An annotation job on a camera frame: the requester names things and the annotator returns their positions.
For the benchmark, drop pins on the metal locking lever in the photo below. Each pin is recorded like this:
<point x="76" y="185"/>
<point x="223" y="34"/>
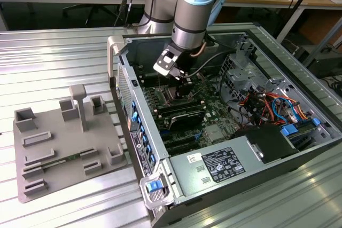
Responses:
<point x="158" y="83"/>

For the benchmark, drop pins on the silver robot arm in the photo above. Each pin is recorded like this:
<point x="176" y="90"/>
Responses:
<point x="189" y="17"/>

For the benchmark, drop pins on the CPU socket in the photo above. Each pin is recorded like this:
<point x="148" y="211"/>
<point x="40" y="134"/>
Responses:
<point x="165" y="99"/>

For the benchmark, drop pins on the green motherboard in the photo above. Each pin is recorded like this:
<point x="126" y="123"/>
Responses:
<point x="216" y="105"/>

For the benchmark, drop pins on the metal drive cage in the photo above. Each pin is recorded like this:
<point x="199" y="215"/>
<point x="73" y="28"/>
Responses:
<point x="240" y="73"/>

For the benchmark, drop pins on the black expansion card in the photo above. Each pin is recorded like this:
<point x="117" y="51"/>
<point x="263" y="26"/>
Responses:
<point x="187" y="119"/>

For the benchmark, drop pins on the grey open PC case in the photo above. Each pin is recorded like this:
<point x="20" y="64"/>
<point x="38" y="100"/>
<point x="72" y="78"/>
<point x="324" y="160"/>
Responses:
<point x="147" y="121"/>

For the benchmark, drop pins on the silver power supply unit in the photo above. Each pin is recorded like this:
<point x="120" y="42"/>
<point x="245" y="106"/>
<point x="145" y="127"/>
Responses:
<point x="184" y="172"/>

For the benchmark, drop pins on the black plastic air shroud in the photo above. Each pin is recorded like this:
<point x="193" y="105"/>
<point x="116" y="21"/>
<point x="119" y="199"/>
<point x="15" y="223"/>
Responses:
<point x="267" y="142"/>

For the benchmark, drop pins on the blue case latch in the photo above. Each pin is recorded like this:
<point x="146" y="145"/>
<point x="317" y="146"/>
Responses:
<point x="153" y="187"/>

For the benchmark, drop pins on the brown cardboard box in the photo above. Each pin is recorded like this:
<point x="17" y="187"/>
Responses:
<point x="318" y="27"/>

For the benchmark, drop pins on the grey parts rack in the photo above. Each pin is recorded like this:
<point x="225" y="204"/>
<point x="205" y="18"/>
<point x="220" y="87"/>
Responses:
<point x="66" y="142"/>

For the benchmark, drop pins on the green RAM stick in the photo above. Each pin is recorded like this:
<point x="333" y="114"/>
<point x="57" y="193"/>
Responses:
<point x="61" y="161"/>

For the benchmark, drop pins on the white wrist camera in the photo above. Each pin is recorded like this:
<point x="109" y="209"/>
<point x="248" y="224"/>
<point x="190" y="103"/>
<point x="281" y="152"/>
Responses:
<point x="165" y="63"/>

